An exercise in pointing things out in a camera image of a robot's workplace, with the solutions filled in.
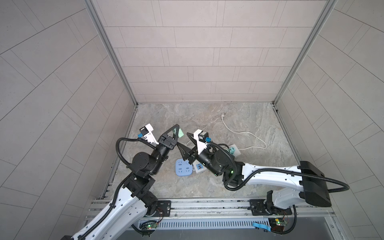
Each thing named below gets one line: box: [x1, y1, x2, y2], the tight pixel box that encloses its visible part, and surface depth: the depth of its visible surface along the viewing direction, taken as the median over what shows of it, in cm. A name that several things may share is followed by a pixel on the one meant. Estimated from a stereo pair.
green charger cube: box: [178, 128, 184, 138], surface depth 60 cm
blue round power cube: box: [175, 158, 193, 176], surface depth 82 cm
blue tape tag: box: [252, 222, 272, 232], surface depth 67 cm
